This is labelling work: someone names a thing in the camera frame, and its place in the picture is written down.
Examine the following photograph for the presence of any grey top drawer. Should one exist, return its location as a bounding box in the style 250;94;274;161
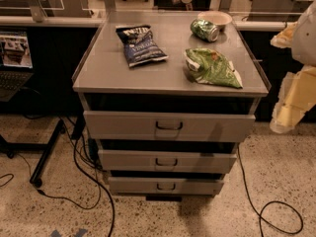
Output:
84;111;255;142

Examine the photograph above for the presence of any green chip bag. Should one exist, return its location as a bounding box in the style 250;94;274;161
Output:
185;47;243;89

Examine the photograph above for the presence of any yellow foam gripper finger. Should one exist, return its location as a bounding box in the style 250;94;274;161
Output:
270;22;316;133

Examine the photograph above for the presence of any grey bottom drawer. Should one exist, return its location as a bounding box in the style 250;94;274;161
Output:
109;177;224;196

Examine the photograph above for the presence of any green soda can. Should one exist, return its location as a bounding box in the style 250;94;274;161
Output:
191;19;219;42

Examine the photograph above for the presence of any blue chip bag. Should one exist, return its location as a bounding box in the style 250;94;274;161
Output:
116;25;168;67

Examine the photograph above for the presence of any black laptop stand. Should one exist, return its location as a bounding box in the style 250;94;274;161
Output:
0;119;65;188

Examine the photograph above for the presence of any black cable left floor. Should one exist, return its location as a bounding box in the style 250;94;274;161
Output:
35;116;117;237

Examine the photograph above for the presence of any black short cable far left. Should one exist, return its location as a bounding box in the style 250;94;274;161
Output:
0;173;15;189

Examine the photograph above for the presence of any laptop computer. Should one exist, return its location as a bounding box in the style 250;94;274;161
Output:
0;30;34;102

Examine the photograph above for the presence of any grey middle drawer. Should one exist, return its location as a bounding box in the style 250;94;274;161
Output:
98;150;236;174

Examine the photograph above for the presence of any grey drawer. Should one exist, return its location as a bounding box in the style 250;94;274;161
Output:
98;150;236;174
84;111;255;142
109;177;224;196

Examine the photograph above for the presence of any grey metal drawer cabinet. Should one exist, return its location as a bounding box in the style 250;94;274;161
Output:
73;11;270;199

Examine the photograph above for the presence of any white bowl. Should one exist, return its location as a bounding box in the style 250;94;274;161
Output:
197;11;232;31

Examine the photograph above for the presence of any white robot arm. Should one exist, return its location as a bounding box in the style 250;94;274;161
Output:
270;1;316;133

